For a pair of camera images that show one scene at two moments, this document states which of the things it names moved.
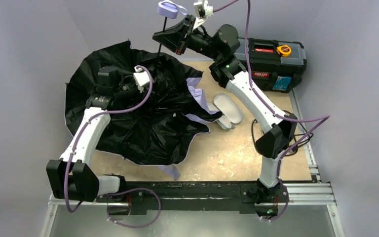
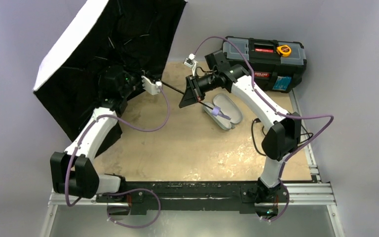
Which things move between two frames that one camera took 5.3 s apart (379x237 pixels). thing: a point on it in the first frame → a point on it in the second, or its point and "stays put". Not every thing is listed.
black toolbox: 275,64 stays put
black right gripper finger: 174,38 → 189,97
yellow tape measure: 284,50 stays put
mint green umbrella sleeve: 231,113 stays put
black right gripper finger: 189,22 → 193,80
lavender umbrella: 157,126 → 107,46
